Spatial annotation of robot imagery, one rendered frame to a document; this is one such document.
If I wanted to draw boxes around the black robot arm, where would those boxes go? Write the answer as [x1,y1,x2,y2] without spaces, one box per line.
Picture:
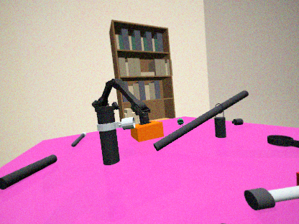
[92,78,151,125]

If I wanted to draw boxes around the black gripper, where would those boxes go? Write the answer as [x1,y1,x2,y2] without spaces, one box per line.
[112,102,120,110]

